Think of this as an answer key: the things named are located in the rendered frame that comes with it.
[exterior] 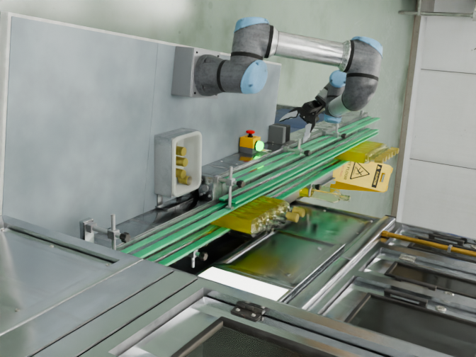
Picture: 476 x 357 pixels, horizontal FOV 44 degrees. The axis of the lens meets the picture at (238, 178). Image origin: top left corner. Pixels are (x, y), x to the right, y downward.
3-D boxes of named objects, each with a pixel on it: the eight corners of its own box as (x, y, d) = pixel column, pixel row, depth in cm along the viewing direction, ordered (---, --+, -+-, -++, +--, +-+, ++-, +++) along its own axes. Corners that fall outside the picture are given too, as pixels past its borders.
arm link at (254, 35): (231, 53, 200) (383, 80, 205) (238, 10, 200) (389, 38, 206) (228, 60, 212) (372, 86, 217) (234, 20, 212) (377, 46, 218)
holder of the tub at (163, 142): (154, 207, 217) (171, 212, 213) (154, 134, 209) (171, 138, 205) (181, 195, 231) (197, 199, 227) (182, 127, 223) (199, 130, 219)
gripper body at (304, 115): (311, 129, 265) (329, 109, 264) (308, 124, 257) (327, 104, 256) (299, 117, 267) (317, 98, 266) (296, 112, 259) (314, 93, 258)
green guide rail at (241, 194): (218, 200, 229) (236, 204, 225) (218, 197, 229) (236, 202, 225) (367, 129, 374) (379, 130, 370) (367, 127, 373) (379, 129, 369)
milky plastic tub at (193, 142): (154, 194, 215) (173, 199, 210) (154, 134, 208) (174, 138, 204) (183, 183, 229) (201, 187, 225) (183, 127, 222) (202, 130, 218)
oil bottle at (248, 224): (208, 224, 227) (256, 236, 216) (209, 210, 225) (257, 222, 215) (217, 219, 232) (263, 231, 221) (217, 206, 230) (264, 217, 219)
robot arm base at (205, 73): (195, 52, 207) (219, 52, 202) (217, 57, 220) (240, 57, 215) (192, 94, 208) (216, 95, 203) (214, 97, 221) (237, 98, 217)
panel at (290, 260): (133, 321, 179) (227, 357, 163) (132, 312, 178) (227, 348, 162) (270, 231, 253) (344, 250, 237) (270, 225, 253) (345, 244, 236)
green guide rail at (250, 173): (219, 182, 227) (236, 185, 223) (219, 180, 227) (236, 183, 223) (367, 117, 371) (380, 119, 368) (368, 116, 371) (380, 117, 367)
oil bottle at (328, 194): (299, 196, 299) (347, 206, 286) (298, 186, 296) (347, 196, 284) (304, 190, 303) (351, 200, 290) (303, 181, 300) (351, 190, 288)
